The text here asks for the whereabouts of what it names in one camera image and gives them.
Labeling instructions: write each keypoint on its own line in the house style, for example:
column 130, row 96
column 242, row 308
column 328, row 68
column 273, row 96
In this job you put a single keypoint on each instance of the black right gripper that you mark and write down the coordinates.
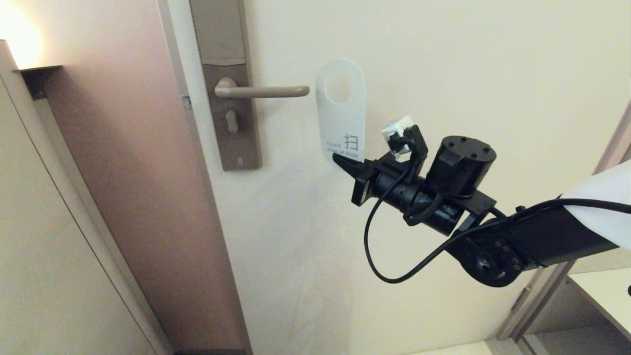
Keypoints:
column 399, row 195

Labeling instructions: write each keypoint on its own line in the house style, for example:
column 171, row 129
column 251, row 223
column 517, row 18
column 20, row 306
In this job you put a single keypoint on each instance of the white door hanger sign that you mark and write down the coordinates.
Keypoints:
column 340, row 123

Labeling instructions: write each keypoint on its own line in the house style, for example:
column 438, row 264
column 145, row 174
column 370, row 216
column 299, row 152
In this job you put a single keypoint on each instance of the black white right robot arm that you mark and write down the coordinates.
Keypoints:
column 542, row 236

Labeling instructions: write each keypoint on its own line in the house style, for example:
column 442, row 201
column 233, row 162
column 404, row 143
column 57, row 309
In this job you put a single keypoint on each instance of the cream white door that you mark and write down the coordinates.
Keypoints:
column 305, row 276

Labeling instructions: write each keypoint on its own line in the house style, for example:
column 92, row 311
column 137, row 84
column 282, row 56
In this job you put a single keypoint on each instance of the pale beige peanut-shaped object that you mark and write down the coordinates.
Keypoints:
column 231, row 122

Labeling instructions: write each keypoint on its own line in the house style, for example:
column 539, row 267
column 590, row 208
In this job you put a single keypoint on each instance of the bronze door lock plate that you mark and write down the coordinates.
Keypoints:
column 219, row 34

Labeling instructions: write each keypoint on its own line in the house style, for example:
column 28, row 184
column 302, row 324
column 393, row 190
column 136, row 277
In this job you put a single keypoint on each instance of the white closet shelf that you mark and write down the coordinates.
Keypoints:
column 609, row 301

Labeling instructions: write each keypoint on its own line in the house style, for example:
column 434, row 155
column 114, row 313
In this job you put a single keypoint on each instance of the cream wardrobe panel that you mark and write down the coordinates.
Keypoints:
column 44, row 246

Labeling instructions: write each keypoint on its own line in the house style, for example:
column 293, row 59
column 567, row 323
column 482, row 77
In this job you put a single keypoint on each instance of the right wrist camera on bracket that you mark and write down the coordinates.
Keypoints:
column 397, row 130

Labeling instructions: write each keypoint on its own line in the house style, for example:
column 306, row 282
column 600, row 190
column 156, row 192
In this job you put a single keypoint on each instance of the taupe frame hinge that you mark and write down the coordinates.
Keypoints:
column 520, row 298

